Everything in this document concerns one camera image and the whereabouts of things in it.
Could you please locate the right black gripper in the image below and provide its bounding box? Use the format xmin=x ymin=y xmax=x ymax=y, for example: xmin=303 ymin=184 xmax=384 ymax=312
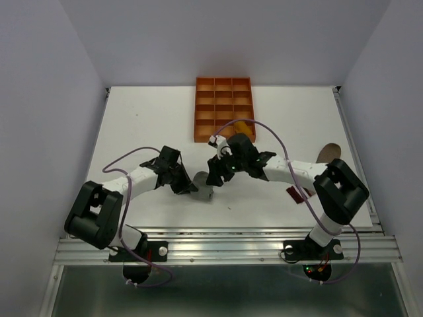
xmin=205 ymin=148 xmax=247 ymax=188

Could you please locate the mustard yellow sock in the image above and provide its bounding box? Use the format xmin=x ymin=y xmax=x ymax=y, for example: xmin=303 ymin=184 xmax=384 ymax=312
xmin=233 ymin=121 xmax=253 ymax=135

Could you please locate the grey striped sock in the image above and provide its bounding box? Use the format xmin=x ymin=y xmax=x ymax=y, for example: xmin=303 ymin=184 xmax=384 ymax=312
xmin=191 ymin=171 xmax=214 ymax=201

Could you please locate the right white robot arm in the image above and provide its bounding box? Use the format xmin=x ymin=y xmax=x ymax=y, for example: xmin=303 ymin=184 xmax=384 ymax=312
xmin=206 ymin=133 xmax=369 ymax=258

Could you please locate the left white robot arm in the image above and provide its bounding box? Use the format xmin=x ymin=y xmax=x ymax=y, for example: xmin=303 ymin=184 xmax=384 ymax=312
xmin=64 ymin=146 xmax=199 ymax=260

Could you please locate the orange compartment tray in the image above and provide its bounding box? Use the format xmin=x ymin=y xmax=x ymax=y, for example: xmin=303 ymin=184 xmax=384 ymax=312
xmin=194 ymin=77 xmax=256 ymax=143

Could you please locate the taupe maroon-cuffed sock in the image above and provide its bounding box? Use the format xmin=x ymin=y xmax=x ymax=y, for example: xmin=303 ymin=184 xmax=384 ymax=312
xmin=286 ymin=143 xmax=342 ymax=204

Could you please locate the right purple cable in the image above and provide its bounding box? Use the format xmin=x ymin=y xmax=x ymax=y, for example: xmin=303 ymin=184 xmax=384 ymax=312
xmin=211 ymin=119 xmax=362 ymax=287

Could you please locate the purple cable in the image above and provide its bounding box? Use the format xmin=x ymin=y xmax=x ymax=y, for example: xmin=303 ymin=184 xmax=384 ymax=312
xmin=102 ymin=147 xmax=174 ymax=288
xmin=211 ymin=119 xmax=362 ymax=287

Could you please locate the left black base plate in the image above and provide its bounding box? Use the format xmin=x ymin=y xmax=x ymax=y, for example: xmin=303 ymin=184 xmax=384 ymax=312
xmin=108 ymin=240 xmax=169 ymax=263

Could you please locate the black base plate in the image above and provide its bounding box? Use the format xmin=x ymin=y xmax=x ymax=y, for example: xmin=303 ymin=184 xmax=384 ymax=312
xmin=282 ymin=238 xmax=344 ymax=262
xmin=108 ymin=240 xmax=169 ymax=263

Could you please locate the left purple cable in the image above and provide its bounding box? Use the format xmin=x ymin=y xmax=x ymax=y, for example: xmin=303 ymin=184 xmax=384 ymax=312
xmin=102 ymin=147 xmax=174 ymax=288

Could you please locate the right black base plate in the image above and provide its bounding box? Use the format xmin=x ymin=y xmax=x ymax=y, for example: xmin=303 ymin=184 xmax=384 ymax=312
xmin=282 ymin=238 xmax=344 ymax=262

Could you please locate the aluminium rail frame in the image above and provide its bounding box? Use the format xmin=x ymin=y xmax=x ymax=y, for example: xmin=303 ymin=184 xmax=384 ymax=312
xmin=39 ymin=86 xmax=410 ymax=317

